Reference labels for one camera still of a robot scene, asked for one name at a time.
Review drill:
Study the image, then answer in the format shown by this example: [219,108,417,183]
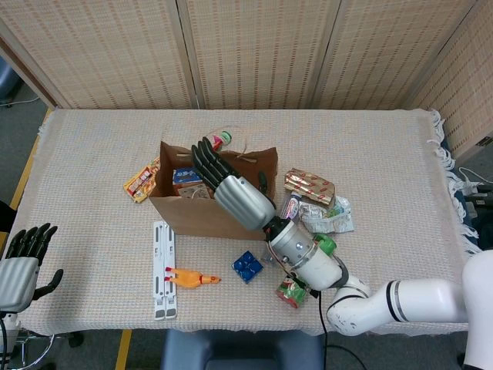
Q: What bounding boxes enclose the green pink small toy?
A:
[210,130,234,152]

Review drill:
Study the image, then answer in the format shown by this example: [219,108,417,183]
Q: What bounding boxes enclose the transparent plastic bottle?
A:
[263,192,304,266]

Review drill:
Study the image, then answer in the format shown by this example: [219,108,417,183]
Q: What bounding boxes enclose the white power strip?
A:
[457,166,493,204]

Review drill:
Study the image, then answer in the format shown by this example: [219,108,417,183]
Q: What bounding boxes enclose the blue grey office chair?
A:
[0,55,21,108]

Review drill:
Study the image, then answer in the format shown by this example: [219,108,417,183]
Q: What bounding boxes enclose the beige woven tablecloth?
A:
[15,107,487,337]

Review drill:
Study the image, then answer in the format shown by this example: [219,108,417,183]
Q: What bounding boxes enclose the gold red packet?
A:
[283,167,337,207]

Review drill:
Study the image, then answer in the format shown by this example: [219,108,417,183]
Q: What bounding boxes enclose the black metal wheeled base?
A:
[15,331,85,370]

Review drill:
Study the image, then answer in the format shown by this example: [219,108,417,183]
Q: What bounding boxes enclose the brown paper bag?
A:
[148,125,279,241]

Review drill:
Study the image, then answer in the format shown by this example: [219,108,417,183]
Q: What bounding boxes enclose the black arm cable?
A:
[307,287,366,370]

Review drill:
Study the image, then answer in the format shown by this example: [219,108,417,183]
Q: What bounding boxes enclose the white folding laptop stand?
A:
[153,220,178,321]

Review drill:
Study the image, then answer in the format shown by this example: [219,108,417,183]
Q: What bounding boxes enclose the blue-orange snack box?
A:
[172,168,212,200]

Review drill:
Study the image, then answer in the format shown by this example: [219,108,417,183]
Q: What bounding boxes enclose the blue building block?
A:
[231,249,264,285]

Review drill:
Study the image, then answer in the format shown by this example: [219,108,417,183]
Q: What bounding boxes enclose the yellow candy packet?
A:
[122,156,162,204]

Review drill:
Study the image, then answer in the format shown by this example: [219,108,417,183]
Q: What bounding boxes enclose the white green packet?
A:
[298,195,354,235]

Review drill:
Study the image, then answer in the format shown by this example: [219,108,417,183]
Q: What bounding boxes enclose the woven folding screen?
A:
[0,0,493,160]

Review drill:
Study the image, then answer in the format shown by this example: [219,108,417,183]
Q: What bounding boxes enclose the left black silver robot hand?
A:
[0,222,65,311]

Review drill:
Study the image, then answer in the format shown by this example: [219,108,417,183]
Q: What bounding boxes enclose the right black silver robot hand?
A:
[191,139,277,232]

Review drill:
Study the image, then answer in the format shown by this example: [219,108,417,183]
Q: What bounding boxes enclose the yellow rubber chicken toy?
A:
[164,265,223,291]

